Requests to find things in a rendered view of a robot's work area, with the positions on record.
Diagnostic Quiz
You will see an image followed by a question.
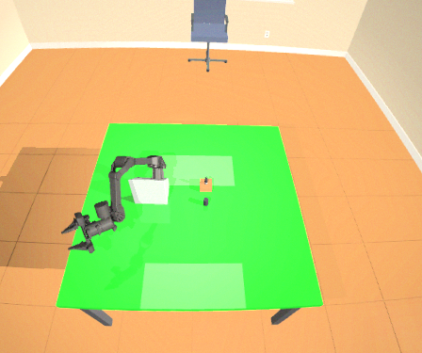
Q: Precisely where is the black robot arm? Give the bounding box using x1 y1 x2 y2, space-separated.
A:
94 155 167 233

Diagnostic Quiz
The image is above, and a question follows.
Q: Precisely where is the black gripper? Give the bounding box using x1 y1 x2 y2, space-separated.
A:
61 212 103 254

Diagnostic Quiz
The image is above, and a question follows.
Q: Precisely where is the orange block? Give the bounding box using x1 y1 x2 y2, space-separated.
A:
200 178 212 192

